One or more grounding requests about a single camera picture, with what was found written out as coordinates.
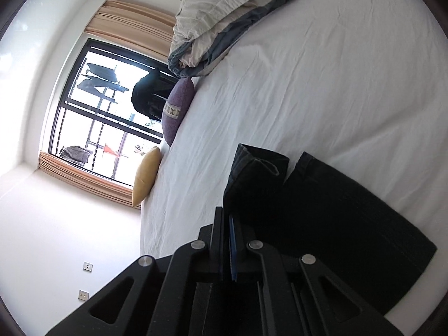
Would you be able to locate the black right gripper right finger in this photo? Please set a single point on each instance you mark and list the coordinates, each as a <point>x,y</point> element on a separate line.
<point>299,295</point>

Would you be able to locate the beige curtain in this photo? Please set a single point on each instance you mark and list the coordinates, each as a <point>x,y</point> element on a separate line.
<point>134,27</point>

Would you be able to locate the purple cushion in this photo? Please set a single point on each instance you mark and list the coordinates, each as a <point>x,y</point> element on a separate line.
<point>176,107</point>

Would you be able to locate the white wall socket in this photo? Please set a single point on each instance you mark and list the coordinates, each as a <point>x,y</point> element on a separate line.
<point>87,267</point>

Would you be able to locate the red flag outside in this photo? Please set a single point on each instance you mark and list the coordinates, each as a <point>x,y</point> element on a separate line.
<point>108,150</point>

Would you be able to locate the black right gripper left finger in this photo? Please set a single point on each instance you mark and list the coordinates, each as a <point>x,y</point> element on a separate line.
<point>152,296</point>

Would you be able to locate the yellow cushion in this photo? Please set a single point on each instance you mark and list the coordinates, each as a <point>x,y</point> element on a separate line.
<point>146,175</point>

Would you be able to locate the white bed sheet mattress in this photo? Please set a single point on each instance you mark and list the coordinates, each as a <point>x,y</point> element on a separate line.
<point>359,84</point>

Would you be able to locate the black bag at window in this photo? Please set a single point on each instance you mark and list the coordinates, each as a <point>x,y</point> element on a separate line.
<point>150,94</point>

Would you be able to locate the black denim pants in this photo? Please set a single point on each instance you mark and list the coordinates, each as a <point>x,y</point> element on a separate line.
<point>315,209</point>

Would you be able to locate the beige wall socket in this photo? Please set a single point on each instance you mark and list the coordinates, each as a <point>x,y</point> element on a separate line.
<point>83,295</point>

